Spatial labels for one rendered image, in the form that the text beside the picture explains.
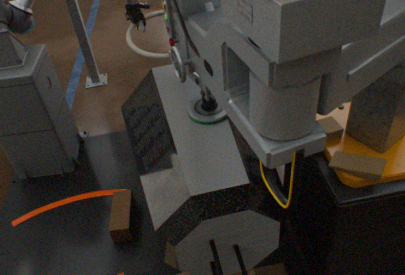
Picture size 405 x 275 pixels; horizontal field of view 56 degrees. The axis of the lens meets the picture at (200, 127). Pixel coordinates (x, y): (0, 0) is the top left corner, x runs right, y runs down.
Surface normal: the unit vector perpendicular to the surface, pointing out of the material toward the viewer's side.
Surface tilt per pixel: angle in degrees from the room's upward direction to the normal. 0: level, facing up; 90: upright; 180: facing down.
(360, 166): 11
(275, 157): 90
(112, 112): 0
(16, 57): 90
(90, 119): 0
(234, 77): 90
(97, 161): 0
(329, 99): 90
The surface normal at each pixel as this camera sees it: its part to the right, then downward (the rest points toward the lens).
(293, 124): 0.14, 0.63
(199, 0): 0.36, 0.58
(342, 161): -0.26, -0.80
